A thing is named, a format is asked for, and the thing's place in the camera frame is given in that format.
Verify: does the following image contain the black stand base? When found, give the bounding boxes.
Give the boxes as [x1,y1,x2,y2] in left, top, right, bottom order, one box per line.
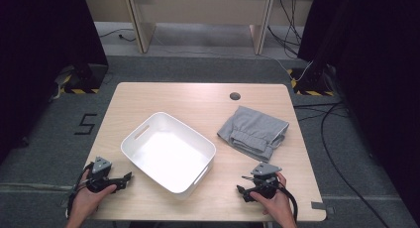
[295,64,335,93]
[63,62,109,90]

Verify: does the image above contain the person's left hand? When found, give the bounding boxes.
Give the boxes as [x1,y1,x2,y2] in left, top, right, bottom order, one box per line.
[70,170,118,219]

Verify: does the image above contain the right hand-held gripper cable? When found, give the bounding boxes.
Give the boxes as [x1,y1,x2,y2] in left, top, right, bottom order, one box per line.
[278,184,299,223]

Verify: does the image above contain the black cables from socket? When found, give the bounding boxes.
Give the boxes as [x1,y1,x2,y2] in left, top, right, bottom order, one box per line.
[266,0,303,57]

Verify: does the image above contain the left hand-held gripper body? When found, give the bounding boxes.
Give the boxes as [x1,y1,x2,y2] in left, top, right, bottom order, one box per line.
[86,157,117,193]

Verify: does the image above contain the black curtain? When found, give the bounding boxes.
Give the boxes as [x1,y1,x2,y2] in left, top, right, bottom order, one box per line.
[0,0,109,165]
[296,0,420,219]

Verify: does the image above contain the hand-held gripper cable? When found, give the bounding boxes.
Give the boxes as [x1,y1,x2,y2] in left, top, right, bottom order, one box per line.
[66,162,95,219]
[278,184,299,223]

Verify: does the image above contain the person's right hand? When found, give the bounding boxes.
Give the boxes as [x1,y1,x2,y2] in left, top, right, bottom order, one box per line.
[250,171,295,222]

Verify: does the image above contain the left hand-held gripper cable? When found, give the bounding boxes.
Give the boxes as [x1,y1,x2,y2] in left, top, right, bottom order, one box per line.
[66,162,95,219]

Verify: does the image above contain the yellow black hazard tape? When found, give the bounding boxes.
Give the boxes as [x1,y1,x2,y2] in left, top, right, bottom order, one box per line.
[286,68,335,97]
[58,73,100,95]

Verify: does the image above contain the long black floor cables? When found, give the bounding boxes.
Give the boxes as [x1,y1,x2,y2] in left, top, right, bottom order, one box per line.
[292,101,392,228]

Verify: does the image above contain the black tape floor mark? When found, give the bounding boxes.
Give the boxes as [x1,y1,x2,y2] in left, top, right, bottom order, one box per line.
[73,113,98,136]

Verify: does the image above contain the white plastic basket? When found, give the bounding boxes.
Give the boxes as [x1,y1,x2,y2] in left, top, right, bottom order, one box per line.
[120,111,217,200]

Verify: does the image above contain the black floor cable with plug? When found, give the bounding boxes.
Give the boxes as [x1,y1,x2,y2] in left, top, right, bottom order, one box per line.
[98,28,137,44]

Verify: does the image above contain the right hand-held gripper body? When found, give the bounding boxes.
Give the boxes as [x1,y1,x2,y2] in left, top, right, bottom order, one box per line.
[251,163,282,200]

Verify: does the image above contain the light wooden desk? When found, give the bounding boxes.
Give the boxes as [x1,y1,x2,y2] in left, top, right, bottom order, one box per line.
[123,0,275,56]

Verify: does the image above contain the grey shorts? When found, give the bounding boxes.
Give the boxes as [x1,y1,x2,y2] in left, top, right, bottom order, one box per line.
[216,105,290,164]

